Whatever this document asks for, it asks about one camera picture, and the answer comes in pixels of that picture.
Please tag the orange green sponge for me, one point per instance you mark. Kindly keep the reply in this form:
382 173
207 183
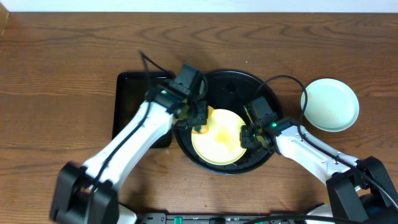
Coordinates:
203 129

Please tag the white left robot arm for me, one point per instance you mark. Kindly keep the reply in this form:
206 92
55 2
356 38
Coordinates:
89 193

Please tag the round black tray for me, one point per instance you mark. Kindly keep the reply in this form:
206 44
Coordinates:
231 90

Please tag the rectangular black tray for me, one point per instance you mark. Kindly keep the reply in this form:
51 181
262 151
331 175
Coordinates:
130 90

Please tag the yellow plate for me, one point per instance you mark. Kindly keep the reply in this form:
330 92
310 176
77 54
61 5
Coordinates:
220 145

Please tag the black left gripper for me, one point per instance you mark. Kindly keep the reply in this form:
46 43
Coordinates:
195 112

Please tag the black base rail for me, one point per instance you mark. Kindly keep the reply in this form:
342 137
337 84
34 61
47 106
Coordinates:
163 218

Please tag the mint green plate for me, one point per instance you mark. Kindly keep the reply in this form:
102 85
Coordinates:
330 105

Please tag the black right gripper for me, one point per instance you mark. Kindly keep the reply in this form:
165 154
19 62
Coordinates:
246 142

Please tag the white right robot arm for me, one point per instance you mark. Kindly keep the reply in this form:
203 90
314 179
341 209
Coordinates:
359 191

